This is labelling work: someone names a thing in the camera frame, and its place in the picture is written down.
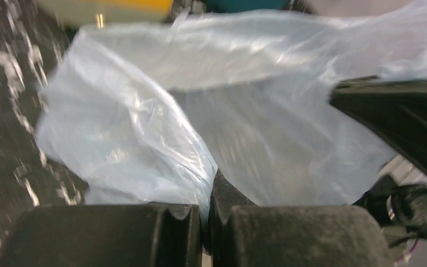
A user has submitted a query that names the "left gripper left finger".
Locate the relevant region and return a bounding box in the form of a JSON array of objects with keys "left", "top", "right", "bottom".
[{"left": 0, "top": 202, "right": 202, "bottom": 267}]

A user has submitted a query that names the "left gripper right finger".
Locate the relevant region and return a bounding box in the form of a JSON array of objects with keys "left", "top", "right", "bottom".
[{"left": 207, "top": 172, "right": 394, "bottom": 267}]

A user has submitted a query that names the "teal plastic trash bin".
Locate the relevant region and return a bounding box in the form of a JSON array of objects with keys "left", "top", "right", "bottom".
[{"left": 202, "top": 0, "right": 289, "bottom": 13}]

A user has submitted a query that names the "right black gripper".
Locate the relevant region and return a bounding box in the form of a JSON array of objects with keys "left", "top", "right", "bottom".
[{"left": 329, "top": 76, "right": 427, "bottom": 247}]

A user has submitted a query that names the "white drawer box orange front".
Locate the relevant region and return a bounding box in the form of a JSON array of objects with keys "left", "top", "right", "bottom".
[{"left": 35, "top": 0, "right": 173, "bottom": 27}]

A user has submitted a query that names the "light blue plastic bag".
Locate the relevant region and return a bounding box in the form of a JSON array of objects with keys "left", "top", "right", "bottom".
[{"left": 36, "top": 1, "right": 427, "bottom": 218}]

